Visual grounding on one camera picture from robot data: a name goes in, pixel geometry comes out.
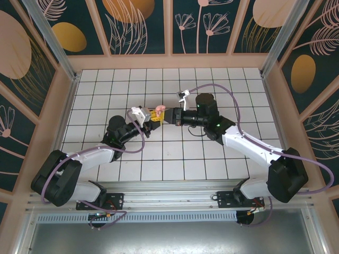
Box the grey slotted cable duct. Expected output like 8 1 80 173
35 211 238 223

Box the thin black cable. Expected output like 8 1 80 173
187 125 207 138

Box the aluminium corner post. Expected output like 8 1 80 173
22 0 80 81
261 0 310 77

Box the grey metal sheet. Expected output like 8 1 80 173
15 211 326 254

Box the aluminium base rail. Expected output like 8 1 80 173
26 180 315 212

